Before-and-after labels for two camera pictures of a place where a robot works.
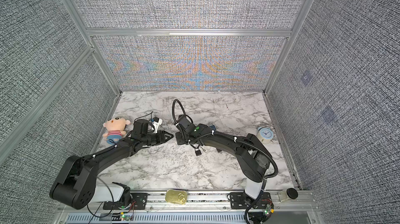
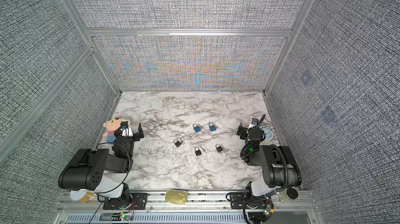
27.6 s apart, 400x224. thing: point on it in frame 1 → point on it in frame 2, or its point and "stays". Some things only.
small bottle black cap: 289,194 stays
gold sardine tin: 176,196 stays
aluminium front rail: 202,202 stays
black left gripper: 161,136 → 136,136
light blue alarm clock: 264,135 stays
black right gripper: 178,138 → 240,130
